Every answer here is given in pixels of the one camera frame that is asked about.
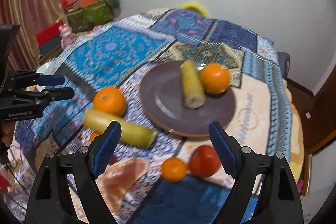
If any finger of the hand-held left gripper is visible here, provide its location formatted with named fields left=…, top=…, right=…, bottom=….
left=10, top=88, right=75, bottom=107
left=9, top=70, right=65, bottom=88

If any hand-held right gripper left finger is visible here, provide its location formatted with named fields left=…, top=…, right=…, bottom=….
left=25, top=120, right=122, bottom=224

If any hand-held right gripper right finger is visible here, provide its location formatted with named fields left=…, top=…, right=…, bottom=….
left=209, top=121, right=304, bottom=224

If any round purple plate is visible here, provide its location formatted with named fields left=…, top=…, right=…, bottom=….
left=139, top=61, right=237, bottom=136

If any person's left hand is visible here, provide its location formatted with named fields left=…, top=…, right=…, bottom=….
left=0, top=122, right=13, bottom=147

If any red tomato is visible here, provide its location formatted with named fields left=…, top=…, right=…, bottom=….
left=189, top=145, right=221, bottom=178

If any long yellow-green squash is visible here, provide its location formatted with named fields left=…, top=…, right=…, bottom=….
left=83, top=109, right=158, bottom=147

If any pale pink flat object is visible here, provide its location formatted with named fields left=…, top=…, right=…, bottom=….
left=96, top=157, right=150, bottom=212

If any red flat box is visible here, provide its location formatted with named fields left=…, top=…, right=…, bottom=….
left=35, top=22, right=62, bottom=46

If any large orange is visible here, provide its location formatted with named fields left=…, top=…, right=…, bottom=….
left=200, top=63, right=231, bottom=94
left=93, top=86, right=127, bottom=117

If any pink toy figure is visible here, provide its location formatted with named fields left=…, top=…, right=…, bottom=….
left=58, top=25, right=72, bottom=45

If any blue patchwork tablecloth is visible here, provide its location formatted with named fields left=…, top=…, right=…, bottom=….
left=10, top=8, right=305, bottom=224

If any short yellow-green squash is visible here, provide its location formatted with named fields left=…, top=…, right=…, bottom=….
left=180, top=60, right=206, bottom=109

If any green patterned box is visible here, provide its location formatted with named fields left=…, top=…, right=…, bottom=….
left=67, top=1, right=114, bottom=33

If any brown wooden door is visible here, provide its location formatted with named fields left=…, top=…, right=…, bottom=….
left=286, top=77, right=336, bottom=197

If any yellow fluffy object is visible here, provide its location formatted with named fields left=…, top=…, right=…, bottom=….
left=181, top=0, right=210, bottom=16

